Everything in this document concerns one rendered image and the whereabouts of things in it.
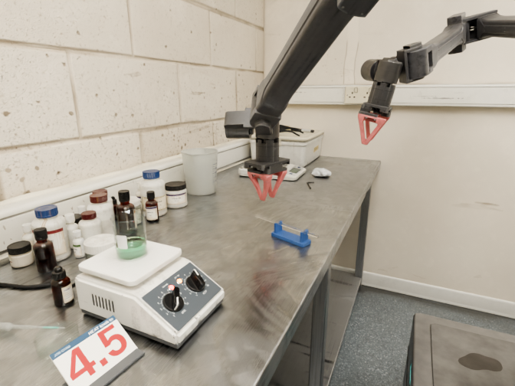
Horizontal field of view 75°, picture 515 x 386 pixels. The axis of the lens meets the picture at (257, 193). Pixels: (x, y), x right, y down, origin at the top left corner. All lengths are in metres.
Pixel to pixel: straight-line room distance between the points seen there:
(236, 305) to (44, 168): 0.61
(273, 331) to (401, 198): 1.48
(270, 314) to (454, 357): 0.74
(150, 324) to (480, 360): 0.97
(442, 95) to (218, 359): 1.56
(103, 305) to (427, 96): 1.60
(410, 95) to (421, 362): 1.17
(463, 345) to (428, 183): 0.89
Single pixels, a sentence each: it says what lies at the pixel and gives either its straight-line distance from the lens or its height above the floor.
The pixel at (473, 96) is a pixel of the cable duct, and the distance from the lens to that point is 1.82.
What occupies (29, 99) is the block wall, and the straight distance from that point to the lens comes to 0.97.
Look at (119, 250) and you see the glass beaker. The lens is 0.58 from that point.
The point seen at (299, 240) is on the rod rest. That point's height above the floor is 0.76.
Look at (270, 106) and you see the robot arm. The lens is 0.68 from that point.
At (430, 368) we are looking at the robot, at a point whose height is 0.36.
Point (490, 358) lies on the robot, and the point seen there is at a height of 0.37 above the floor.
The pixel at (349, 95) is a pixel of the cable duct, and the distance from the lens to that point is 1.83.
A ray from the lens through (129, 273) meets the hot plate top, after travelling 0.55.
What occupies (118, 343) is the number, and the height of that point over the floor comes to 0.77.
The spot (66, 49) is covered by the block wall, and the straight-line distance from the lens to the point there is 1.04.
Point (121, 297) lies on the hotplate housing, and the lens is 0.55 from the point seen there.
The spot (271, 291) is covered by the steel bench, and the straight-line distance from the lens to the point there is 0.64.
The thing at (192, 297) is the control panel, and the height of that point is 0.79.
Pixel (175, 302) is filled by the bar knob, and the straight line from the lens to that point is 0.52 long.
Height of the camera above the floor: 1.10
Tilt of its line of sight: 17 degrees down
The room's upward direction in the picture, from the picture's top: straight up
